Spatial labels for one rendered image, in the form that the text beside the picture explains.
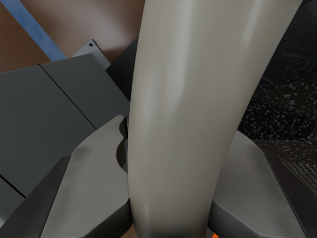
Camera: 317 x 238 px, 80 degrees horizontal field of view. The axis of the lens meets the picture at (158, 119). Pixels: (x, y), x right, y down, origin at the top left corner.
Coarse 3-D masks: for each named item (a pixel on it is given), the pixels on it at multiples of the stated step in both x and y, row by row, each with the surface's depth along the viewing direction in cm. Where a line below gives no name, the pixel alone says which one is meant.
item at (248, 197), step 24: (240, 144) 9; (240, 168) 8; (264, 168) 8; (216, 192) 7; (240, 192) 7; (264, 192) 7; (216, 216) 7; (240, 216) 6; (264, 216) 6; (288, 216) 6
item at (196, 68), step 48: (192, 0) 3; (240, 0) 3; (288, 0) 3; (144, 48) 4; (192, 48) 3; (240, 48) 3; (144, 96) 4; (192, 96) 4; (240, 96) 4; (144, 144) 5; (192, 144) 4; (144, 192) 5; (192, 192) 5
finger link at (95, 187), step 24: (120, 120) 11; (96, 144) 9; (120, 144) 10; (72, 168) 8; (96, 168) 8; (120, 168) 8; (72, 192) 7; (96, 192) 7; (120, 192) 7; (48, 216) 6; (72, 216) 6; (96, 216) 6; (120, 216) 7
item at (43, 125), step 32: (64, 64) 82; (96, 64) 105; (0, 96) 52; (32, 96) 61; (64, 96) 72; (96, 96) 90; (0, 128) 48; (32, 128) 55; (64, 128) 65; (96, 128) 78; (0, 160) 45; (32, 160) 51; (0, 192) 42; (0, 224) 40
